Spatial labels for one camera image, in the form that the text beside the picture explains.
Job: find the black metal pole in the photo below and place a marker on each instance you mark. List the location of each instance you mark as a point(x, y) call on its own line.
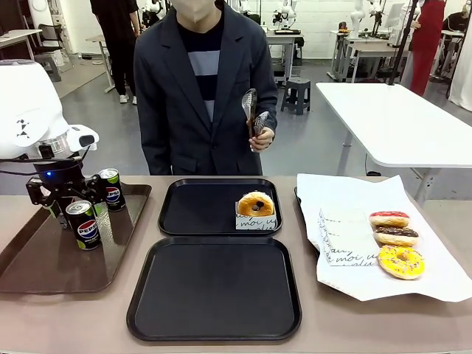
point(403, 40)

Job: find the white folding table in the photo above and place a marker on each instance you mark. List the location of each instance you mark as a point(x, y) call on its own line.
point(402, 121)

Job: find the person's right forearm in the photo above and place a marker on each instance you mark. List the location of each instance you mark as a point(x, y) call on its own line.
point(156, 147)

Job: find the white desk with dark base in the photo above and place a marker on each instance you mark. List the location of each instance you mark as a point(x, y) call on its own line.
point(14, 40)

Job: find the grey plastic stool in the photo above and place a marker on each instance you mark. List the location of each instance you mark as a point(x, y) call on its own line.
point(296, 94)

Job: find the small black plastic tray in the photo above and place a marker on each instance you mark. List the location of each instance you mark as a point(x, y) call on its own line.
point(199, 206)

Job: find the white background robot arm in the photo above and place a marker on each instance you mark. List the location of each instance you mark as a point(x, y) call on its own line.
point(357, 20)

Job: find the pink frosted donut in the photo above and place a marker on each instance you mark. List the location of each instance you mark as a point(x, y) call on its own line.
point(389, 218)

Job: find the yellow sprinkled donut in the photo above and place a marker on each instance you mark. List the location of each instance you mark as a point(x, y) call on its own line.
point(391, 263)

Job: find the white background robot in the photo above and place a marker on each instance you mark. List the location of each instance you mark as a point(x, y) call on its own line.
point(285, 13)

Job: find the person in dark blazer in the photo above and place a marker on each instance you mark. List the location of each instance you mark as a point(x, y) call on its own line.
point(166, 110)

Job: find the chocolate frosted donut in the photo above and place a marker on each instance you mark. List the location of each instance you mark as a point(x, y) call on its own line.
point(396, 236)

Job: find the narrow grey side table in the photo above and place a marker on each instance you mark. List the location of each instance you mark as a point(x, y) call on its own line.
point(105, 55)

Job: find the white paper sheet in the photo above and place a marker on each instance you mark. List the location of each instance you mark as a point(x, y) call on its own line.
point(368, 191)

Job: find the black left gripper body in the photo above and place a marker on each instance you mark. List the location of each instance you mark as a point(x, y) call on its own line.
point(60, 175)

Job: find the black tray under paper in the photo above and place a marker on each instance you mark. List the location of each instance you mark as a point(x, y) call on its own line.
point(297, 201)

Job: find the black office chair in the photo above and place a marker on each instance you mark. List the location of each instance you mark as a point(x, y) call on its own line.
point(51, 37)

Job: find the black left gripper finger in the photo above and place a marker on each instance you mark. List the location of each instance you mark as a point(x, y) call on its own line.
point(35, 191)
point(97, 188)

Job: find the small grey step stool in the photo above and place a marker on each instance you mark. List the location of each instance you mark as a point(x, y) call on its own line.
point(53, 68)

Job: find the glazed donut with chocolate dot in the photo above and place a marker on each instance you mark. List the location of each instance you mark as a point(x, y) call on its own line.
point(247, 206)

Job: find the seated person in black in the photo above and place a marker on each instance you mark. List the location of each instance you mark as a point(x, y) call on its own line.
point(454, 23)

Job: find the brown plastic tray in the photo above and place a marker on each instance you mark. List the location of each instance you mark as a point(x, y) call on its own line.
point(73, 265)

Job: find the metal serving tongs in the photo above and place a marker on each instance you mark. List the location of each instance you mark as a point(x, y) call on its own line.
point(250, 99)

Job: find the person's left forearm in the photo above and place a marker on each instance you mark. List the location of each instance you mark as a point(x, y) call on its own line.
point(271, 99)

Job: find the person in red apron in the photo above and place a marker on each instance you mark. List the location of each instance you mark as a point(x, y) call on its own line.
point(426, 44)

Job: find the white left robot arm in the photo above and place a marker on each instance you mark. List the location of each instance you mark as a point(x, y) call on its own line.
point(26, 110)

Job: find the grey background workbench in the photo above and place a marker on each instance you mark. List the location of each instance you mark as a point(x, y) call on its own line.
point(284, 44)

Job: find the person's left hand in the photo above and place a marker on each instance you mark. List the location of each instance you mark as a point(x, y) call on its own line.
point(264, 139)

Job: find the person in black clothes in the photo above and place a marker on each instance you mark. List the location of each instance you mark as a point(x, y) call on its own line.
point(118, 44)

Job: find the black Pepsi can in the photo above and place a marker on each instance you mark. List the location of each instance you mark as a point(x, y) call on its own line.
point(113, 191)
point(85, 228)

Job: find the large black plastic tray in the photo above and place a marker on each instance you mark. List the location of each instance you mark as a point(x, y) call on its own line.
point(214, 287)

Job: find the long background workbench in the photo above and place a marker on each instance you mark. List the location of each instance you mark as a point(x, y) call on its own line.
point(368, 49)

